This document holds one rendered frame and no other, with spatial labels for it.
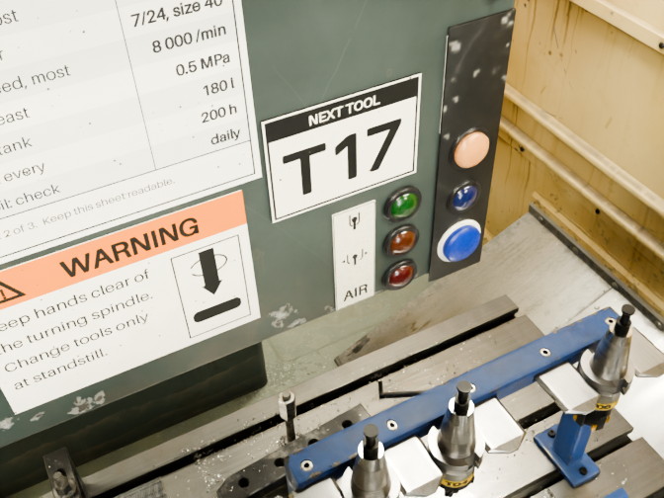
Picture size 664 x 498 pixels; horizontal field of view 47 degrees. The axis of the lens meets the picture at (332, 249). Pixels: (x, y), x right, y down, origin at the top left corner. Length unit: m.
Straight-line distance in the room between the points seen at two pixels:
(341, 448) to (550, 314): 0.83
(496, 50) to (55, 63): 0.25
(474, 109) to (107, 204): 0.22
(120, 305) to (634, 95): 1.13
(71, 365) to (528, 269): 1.31
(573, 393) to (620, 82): 0.66
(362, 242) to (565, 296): 1.16
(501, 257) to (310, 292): 1.23
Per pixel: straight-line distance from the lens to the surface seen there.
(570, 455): 1.25
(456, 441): 0.85
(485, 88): 0.48
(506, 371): 0.95
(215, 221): 0.43
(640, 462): 1.32
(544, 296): 1.63
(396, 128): 0.45
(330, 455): 0.87
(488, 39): 0.46
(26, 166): 0.38
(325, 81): 0.41
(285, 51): 0.39
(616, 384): 0.98
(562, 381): 0.97
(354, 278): 0.51
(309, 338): 1.81
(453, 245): 0.53
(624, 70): 1.43
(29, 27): 0.35
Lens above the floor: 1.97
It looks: 43 degrees down
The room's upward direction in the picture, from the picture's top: 2 degrees counter-clockwise
